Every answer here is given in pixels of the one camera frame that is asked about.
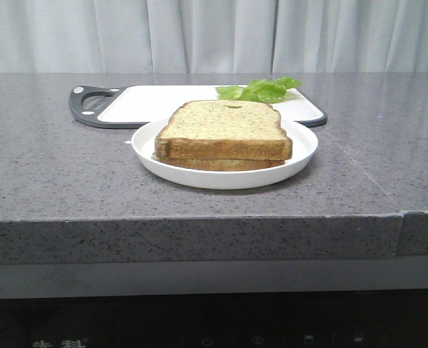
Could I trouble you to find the bread slice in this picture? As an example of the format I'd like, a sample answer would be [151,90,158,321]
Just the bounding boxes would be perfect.
[152,154,285,171]
[155,100,292,161]

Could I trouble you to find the white round plate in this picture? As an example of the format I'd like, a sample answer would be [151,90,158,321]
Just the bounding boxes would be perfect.
[131,119,318,190]

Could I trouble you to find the white curtain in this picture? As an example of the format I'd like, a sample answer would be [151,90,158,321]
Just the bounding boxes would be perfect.
[0,1,428,74]

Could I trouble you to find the white cutting board black handle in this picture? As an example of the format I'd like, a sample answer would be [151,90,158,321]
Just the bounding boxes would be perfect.
[69,85,328,129]

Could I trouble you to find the green lettuce leaf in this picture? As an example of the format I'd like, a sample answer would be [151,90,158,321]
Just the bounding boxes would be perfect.
[215,77,301,104]

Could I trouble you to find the black appliance control panel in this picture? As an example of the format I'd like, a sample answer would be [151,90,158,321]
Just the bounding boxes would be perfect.
[0,289,428,347]

